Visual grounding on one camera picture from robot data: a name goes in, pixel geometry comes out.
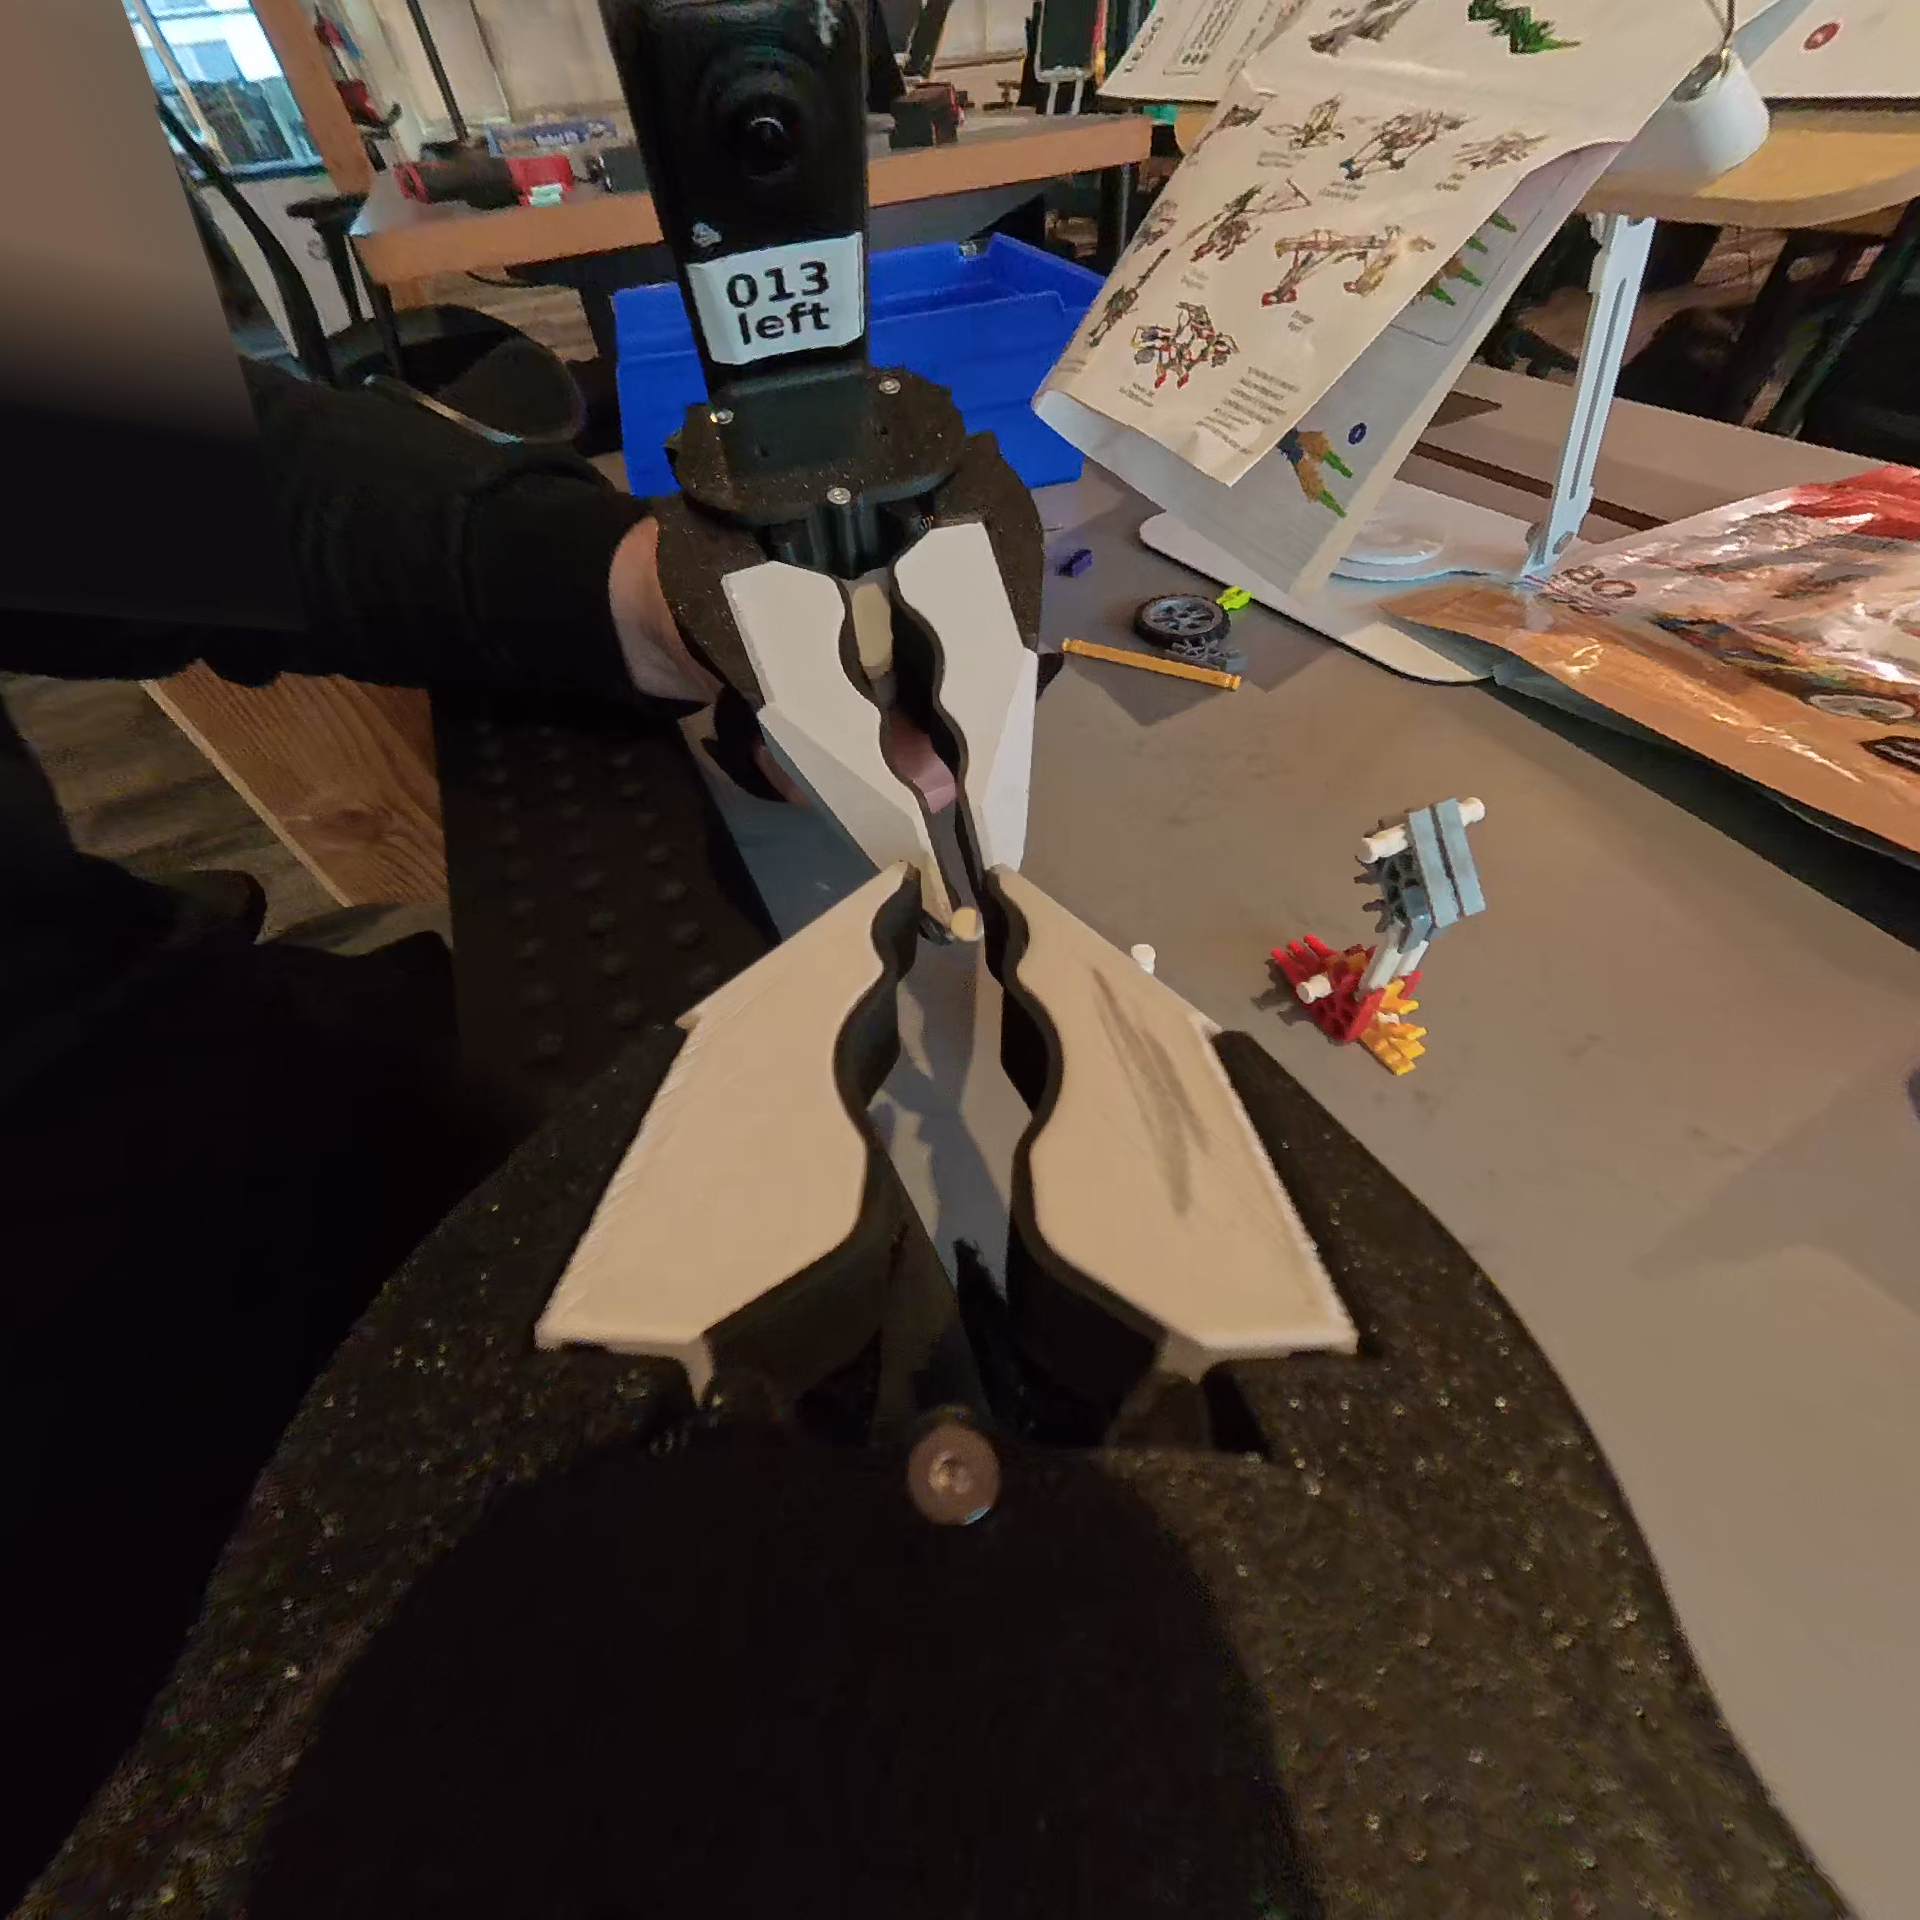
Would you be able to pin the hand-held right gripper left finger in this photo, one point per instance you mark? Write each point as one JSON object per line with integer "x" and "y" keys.
{"x": 720, "y": 1185}

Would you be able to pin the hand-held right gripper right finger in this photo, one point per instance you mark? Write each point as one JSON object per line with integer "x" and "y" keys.
{"x": 1184, "y": 1201}

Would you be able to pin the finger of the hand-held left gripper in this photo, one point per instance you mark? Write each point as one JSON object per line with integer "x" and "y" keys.
{"x": 819, "y": 674}
{"x": 983, "y": 661}

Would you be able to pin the small red toy assembly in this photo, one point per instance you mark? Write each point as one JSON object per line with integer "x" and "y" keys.
{"x": 1335, "y": 990}

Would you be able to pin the blue plastic bin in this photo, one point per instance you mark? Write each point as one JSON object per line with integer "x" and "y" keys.
{"x": 975, "y": 345}

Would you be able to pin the person's left forearm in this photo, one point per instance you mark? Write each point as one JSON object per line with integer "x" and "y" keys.
{"x": 301, "y": 554}

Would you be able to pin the person's left hand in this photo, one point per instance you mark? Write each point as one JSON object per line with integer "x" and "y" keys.
{"x": 645, "y": 614}

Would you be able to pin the long yellow toy rod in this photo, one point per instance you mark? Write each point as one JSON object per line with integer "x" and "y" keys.
{"x": 1125, "y": 656}

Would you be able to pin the grey toy wheel with tyre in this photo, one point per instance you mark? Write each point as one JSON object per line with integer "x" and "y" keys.
{"x": 1178, "y": 618}

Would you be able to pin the wooden desk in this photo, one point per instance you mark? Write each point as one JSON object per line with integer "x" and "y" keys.
{"x": 524, "y": 224}

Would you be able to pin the white round disc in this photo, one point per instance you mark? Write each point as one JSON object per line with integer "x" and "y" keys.
{"x": 1394, "y": 548}

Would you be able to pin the wooden side panel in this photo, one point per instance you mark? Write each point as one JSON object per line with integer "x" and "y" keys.
{"x": 330, "y": 780}

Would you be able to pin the toy model instruction sheet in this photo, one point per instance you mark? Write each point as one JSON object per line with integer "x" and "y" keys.
{"x": 1320, "y": 271}

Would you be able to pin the shiny plastic bag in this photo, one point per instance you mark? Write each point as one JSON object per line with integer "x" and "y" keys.
{"x": 1681, "y": 674}

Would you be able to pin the round wooden table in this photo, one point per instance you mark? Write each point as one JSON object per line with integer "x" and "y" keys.
{"x": 1845, "y": 180}

